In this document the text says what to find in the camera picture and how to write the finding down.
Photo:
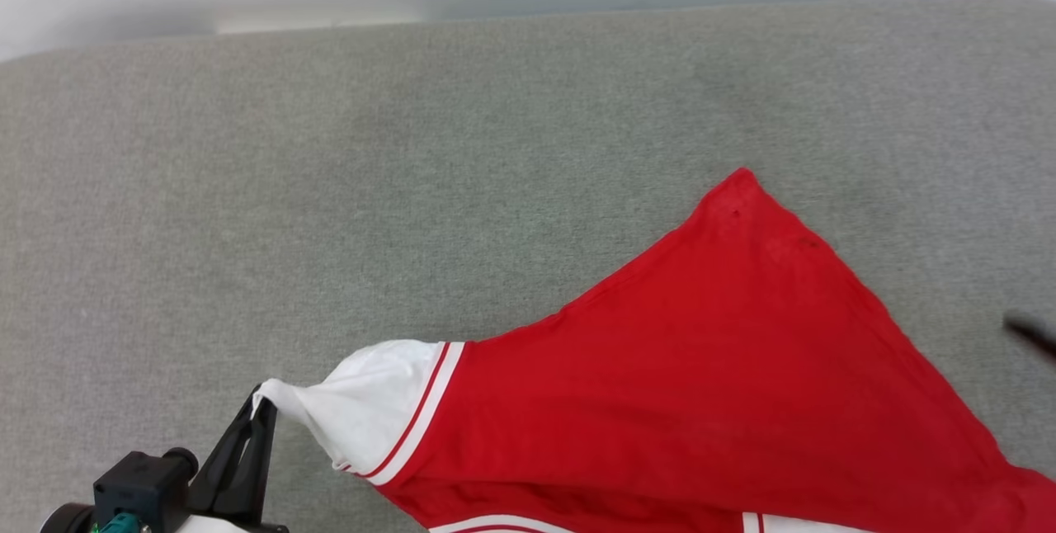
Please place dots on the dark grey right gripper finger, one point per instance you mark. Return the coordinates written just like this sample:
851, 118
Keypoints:
1033, 332

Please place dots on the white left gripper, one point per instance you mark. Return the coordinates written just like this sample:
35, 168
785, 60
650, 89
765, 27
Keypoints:
210, 525

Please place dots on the red basketball jersey white sleeves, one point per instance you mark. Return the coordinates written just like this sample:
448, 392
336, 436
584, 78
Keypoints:
701, 393

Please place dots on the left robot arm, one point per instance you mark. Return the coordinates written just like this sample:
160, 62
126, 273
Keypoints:
66, 521

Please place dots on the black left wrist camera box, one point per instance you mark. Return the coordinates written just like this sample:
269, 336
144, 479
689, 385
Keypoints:
136, 483

